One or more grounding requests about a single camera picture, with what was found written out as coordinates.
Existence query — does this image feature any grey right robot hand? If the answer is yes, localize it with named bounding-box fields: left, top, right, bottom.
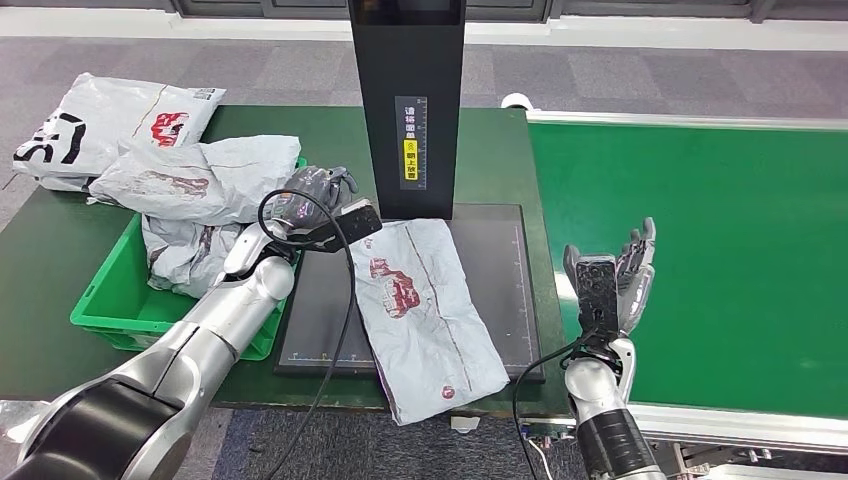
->
left=563, top=217, right=657, bottom=337

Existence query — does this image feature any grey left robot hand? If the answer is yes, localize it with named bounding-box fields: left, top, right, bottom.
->
left=264, top=165, right=360, bottom=234

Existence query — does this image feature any grey parcel bag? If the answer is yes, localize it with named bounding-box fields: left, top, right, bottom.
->
left=140, top=213, right=248, bottom=301
left=87, top=134, right=303, bottom=228
left=349, top=218, right=511, bottom=427

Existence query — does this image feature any green conveyor belt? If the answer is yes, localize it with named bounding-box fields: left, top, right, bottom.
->
left=527, top=121, right=848, bottom=420

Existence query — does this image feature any black inbound scanner machine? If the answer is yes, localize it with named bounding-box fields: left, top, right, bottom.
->
left=273, top=0, right=546, bottom=384

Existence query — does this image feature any white bag black red print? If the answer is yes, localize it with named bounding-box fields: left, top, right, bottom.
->
left=11, top=72, right=227, bottom=193

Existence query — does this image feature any green plastic crate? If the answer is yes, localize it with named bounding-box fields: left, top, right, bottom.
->
left=69, top=156, right=310, bottom=362

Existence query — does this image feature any shiny silver round base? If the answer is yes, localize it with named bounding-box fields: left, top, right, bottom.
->
left=0, top=400, right=61, bottom=442

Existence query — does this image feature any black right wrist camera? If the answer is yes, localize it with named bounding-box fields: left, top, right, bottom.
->
left=574, top=256, right=621, bottom=339

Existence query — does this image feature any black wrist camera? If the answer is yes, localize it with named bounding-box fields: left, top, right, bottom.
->
left=322, top=201, right=384, bottom=254
left=574, top=256, right=621, bottom=339

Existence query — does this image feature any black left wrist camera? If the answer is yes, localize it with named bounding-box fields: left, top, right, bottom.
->
left=322, top=201, right=384, bottom=254

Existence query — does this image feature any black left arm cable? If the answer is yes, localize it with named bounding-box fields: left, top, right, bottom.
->
left=256, top=188, right=359, bottom=480

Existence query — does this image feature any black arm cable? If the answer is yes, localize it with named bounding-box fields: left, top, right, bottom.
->
left=256, top=188, right=359, bottom=480
left=511, top=327, right=599, bottom=480

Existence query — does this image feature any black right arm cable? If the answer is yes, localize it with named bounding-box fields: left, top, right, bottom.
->
left=511, top=327, right=599, bottom=480

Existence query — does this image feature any aluminium conveyor frame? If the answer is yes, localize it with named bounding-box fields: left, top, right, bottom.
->
left=519, top=107, right=848, bottom=480

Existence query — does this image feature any thin white cable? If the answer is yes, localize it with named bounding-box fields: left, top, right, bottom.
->
left=527, top=437, right=555, bottom=480

